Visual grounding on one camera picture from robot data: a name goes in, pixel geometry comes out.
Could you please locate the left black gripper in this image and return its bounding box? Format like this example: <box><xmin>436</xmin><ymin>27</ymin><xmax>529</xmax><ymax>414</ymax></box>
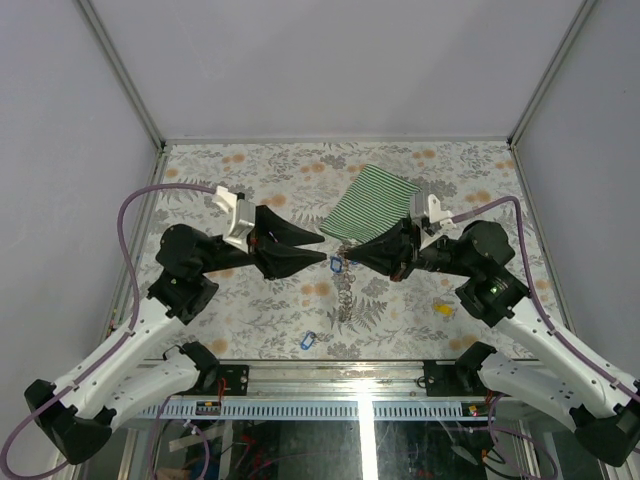
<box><xmin>197</xmin><ymin>207</ymin><xmax>329</xmax><ymax>281</ymax></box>

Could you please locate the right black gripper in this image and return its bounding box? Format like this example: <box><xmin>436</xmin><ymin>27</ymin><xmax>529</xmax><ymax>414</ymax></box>
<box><xmin>345</xmin><ymin>212</ymin><xmax>477</xmax><ymax>281</ymax></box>

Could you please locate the key with blue tag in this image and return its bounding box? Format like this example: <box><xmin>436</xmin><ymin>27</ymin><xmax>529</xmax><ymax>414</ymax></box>
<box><xmin>330</xmin><ymin>256</ymin><xmax>343</xmax><ymax>274</ymax></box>

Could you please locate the blue key tag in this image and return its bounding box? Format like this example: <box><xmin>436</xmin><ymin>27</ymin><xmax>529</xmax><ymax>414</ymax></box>
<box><xmin>300</xmin><ymin>331</ymin><xmax>317</xmax><ymax>351</ymax></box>

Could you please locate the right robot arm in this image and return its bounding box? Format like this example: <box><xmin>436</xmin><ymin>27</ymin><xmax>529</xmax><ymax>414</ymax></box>
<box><xmin>346</xmin><ymin>219</ymin><xmax>639</xmax><ymax>467</ymax></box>

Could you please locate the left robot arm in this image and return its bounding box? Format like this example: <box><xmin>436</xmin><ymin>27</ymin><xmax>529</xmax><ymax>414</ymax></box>
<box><xmin>24</xmin><ymin>203</ymin><xmax>326</xmax><ymax>465</ymax></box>

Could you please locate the green striped cloth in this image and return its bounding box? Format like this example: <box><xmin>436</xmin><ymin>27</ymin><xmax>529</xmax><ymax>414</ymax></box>
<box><xmin>320</xmin><ymin>164</ymin><xmax>420</xmax><ymax>244</ymax></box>

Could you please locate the yellow key tag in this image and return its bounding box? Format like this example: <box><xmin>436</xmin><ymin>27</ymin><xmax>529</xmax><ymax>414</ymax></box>
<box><xmin>432</xmin><ymin>299</ymin><xmax>456</xmax><ymax>317</ymax></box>

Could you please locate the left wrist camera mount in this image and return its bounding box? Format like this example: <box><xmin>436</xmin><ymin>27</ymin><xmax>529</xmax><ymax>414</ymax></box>
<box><xmin>214</xmin><ymin>186</ymin><xmax>256</xmax><ymax>253</ymax></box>

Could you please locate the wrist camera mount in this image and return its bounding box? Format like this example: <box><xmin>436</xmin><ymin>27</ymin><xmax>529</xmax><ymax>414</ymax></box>
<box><xmin>214</xmin><ymin>186</ymin><xmax>256</xmax><ymax>253</ymax></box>
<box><xmin>409</xmin><ymin>191</ymin><xmax>455</xmax><ymax>237</ymax></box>

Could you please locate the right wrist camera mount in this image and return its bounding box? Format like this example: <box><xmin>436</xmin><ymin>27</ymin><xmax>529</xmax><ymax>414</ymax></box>
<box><xmin>409</xmin><ymin>191</ymin><xmax>455</xmax><ymax>237</ymax></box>

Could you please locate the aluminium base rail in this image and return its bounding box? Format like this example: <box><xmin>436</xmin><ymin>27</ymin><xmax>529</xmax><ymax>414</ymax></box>
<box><xmin>72</xmin><ymin>357</ymin><xmax>611</xmax><ymax>421</ymax></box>

